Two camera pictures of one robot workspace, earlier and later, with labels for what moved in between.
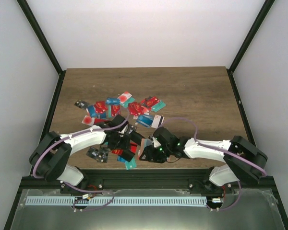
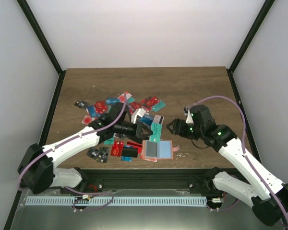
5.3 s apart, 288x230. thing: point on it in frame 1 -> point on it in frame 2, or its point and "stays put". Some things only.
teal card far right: (159, 106) stays put
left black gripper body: (118, 143) -> (130, 132)
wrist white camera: (156, 143) -> (189, 119)
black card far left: (82, 104) stays put
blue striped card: (145, 120) stays put
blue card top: (113, 100) stays put
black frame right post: (260, 17) stays put
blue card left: (92, 110) stays put
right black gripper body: (160, 155) -> (189, 132)
